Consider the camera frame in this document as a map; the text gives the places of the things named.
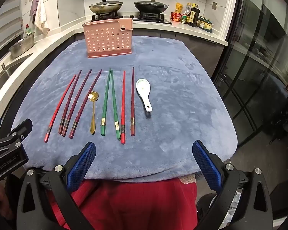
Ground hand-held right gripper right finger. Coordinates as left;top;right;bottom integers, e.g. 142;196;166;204
192;140;274;230

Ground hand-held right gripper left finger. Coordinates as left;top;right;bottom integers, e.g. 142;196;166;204
16;141;96;230

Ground dark red chopstick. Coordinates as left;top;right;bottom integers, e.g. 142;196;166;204
69;69;103;139
131;67;136;136
59;70;82;135
62;69;92;137

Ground green chopstick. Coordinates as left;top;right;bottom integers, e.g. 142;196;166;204
100;68;111;136
111;70;121;140

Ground gold flower spoon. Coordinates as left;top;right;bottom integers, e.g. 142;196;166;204
88;91;99;135

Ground white ceramic spoon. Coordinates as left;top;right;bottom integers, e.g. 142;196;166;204
136;79;153;112

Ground pink perforated utensil holder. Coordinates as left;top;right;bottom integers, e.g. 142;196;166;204
83;17;133;58

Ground beige lace cloth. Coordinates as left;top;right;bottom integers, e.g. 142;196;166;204
178;175;197;185

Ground steel sink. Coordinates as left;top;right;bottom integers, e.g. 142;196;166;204
0;53;34;96

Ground person's red clothing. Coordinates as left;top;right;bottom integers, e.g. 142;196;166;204
48;178;198;230

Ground metal basin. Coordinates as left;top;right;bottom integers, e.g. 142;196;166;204
9;34;35;58

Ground green dish soap bottle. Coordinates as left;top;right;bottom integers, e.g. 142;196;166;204
24;24;35;37

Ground white kitchen counter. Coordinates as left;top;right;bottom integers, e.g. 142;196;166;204
0;17;228;115

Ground window blinds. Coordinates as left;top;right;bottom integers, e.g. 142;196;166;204
0;0;24;53

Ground glass sliding door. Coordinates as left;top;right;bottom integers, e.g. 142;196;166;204
211;0;288;154

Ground white hanging towel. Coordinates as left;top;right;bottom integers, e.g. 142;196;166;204
34;0;50;35

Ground purple hanging cloth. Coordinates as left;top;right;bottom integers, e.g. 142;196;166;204
30;0;40;22

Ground seasoning jar set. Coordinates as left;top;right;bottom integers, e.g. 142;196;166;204
197;16;214;33

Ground wok with glass lid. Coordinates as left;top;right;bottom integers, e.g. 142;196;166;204
89;0;123;14

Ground black gas stove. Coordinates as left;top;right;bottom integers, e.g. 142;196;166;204
91;12;172;25

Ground black wok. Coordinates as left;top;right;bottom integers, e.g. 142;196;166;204
134;0;169;13

